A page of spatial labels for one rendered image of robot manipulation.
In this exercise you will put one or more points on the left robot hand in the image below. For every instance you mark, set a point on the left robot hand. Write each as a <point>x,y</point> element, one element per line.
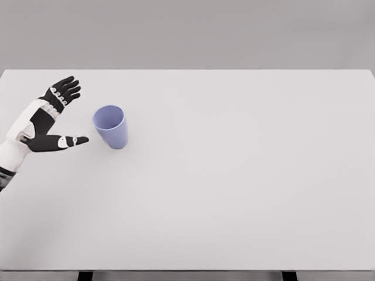
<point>41,121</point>

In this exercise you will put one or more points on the lavender plastic cup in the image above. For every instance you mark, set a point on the lavender plastic cup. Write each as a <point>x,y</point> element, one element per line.
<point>112,131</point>

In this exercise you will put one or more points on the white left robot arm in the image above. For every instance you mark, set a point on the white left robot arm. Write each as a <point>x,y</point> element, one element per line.
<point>8,156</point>

